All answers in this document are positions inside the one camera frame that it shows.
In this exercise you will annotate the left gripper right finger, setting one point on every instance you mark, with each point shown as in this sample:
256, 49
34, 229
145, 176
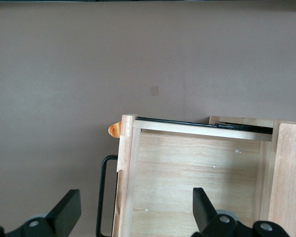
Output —
204, 212

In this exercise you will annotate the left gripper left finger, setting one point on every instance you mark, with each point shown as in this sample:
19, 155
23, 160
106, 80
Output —
66, 212

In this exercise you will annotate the light wooden drawer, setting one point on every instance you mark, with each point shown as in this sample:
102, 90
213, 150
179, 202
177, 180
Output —
177, 172

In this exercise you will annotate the wooden drawer cabinet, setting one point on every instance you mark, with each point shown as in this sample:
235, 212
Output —
288, 177

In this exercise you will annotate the black metal drawer slide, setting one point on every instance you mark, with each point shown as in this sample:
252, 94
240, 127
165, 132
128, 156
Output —
236, 127

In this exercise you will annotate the orange striped toy bread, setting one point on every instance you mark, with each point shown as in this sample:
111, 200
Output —
114, 129

